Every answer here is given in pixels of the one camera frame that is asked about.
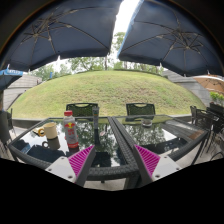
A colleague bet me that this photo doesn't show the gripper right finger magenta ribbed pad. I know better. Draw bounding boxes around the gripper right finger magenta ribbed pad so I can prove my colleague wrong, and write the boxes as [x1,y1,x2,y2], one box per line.
[133,145,181,186]

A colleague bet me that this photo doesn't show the left navy patio umbrella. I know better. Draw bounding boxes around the left navy patio umbrella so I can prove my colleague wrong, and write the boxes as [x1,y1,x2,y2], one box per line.
[0,0,123,71]

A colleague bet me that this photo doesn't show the beige umbrella far right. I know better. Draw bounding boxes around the beige umbrella far right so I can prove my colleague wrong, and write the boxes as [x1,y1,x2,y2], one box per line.
[194,75,224,94]

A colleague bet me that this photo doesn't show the cream mug, yellow handle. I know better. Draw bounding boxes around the cream mug, yellow handle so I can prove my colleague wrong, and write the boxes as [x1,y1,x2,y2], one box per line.
[38,122,57,139]

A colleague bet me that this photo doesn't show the right navy patio umbrella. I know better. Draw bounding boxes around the right navy patio umbrella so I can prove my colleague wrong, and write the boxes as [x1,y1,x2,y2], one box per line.
[118,0,224,76]

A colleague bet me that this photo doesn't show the left dark green chair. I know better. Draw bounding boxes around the left dark green chair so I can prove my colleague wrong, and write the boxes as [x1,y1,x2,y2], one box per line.
[66,103,98,117]

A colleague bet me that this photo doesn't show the small ashtray on table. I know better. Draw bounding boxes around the small ashtray on table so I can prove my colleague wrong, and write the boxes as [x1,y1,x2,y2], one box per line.
[142,119,152,127]

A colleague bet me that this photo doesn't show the right dark green chair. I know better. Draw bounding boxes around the right dark green chair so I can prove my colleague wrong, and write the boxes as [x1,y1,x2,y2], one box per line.
[126,103,155,115]

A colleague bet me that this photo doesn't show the navy patio umbrella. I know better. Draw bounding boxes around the navy patio umbrella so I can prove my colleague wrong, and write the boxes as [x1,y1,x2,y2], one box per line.
[0,0,123,71]
[118,0,224,76]

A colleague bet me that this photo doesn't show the red-capped drink bottle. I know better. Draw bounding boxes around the red-capped drink bottle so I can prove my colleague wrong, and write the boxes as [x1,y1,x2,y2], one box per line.
[63,110,78,148]

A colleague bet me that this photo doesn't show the dark green chair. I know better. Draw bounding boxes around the dark green chair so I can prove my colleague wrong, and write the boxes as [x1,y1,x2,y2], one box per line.
[66,103,98,117]
[126,103,155,115]

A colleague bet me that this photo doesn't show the glass-top wicker table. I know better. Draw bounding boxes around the glass-top wicker table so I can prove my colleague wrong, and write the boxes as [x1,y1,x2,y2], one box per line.
[112,115,208,164]
[7,116,141,182]

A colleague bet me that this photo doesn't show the dark chairs at right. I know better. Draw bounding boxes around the dark chairs at right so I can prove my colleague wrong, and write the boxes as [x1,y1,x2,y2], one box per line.
[189,105,224,161]

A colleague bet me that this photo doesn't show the left glass-top wicker table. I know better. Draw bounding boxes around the left glass-top wicker table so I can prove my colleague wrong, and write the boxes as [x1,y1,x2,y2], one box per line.
[7,116,141,182]

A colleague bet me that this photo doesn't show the grey umbrella pole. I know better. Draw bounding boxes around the grey umbrella pole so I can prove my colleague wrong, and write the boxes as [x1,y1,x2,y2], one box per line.
[92,107,99,129]

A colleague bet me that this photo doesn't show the blue umbrella far left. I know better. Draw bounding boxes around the blue umbrella far left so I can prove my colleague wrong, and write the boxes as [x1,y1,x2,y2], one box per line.
[0,69,23,90]

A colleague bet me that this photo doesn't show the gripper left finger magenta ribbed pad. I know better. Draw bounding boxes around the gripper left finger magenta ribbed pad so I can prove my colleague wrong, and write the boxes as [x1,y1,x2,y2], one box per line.
[46,145,96,187]

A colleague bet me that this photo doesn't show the right glass-top wicker table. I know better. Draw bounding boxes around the right glass-top wicker table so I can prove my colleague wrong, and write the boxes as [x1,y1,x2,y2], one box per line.
[112,115,208,164]

